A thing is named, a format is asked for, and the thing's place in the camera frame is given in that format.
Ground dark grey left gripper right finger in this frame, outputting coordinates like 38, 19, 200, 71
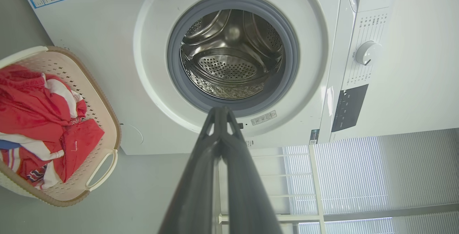
220, 106, 284, 234

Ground white pleated window blind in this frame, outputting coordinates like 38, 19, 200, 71
247, 128, 459, 234

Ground red white striped garment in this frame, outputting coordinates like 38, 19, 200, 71
0, 64, 88, 191

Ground plain red garment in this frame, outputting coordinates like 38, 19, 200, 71
54, 118, 105, 183

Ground beige perforated laundry basket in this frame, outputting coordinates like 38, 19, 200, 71
0, 46, 122, 207

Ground white window frame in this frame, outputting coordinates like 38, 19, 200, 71
214, 144, 459, 234

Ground round white filter cover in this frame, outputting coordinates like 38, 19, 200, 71
121, 122, 144, 145

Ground white round program knob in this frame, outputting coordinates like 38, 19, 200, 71
355, 41, 383, 66

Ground steel perforated washer drum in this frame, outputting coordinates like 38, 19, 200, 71
179, 9, 286, 100

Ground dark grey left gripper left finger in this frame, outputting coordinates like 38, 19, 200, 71
158, 107, 222, 234

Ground black washer display panel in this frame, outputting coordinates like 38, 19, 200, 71
330, 84, 369, 133

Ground white front-load washing machine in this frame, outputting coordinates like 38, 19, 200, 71
14, 0, 402, 155

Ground white warning sticker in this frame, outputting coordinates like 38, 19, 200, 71
250, 110, 278, 126

